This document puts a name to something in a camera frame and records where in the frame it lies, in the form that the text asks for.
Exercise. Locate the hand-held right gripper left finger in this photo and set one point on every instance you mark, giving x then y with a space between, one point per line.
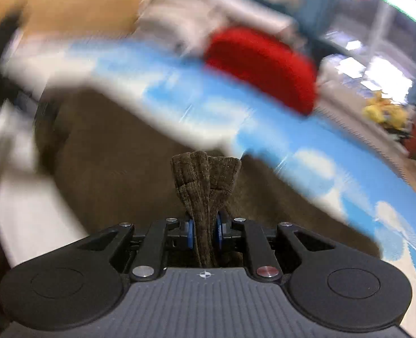
190 236

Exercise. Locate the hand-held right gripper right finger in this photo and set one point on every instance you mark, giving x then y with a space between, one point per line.
219 236

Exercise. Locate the wooden headboard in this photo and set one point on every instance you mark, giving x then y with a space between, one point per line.
70 7

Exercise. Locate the red folded blanket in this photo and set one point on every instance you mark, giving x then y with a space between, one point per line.
264 67

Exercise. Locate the white folded quilt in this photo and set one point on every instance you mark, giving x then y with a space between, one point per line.
172 21

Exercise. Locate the yellow plush toys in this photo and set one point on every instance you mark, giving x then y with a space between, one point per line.
386 111

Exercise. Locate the dark teal shark plush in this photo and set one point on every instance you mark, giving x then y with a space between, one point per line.
306 3

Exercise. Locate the window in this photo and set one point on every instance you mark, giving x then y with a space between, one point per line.
380 28

